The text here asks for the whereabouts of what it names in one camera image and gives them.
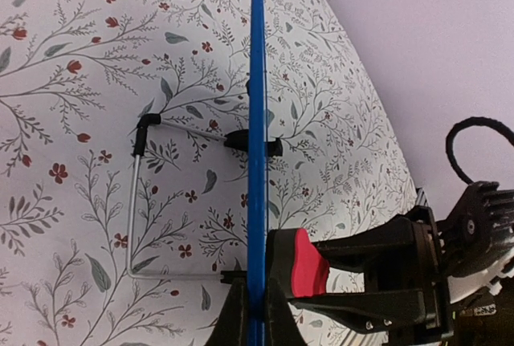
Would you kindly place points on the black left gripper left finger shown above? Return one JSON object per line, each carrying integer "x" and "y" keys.
{"x": 232, "y": 324}

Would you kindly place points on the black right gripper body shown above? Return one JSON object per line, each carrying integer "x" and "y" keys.
{"x": 438, "y": 322}

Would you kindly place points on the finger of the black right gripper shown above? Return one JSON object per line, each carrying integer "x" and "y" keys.
{"x": 368, "y": 309}
{"x": 348, "y": 253}

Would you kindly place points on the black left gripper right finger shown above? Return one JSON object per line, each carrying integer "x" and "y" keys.
{"x": 279, "y": 323}

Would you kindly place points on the red whiteboard eraser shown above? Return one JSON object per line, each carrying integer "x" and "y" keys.
{"x": 310, "y": 269}

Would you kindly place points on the blue framed whiteboard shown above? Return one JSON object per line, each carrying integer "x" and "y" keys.
{"x": 256, "y": 224}

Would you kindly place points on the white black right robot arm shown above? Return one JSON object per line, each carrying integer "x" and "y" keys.
{"x": 399, "y": 277}

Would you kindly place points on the floral patterned table mat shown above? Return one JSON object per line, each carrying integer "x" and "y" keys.
{"x": 119, "y": 204}

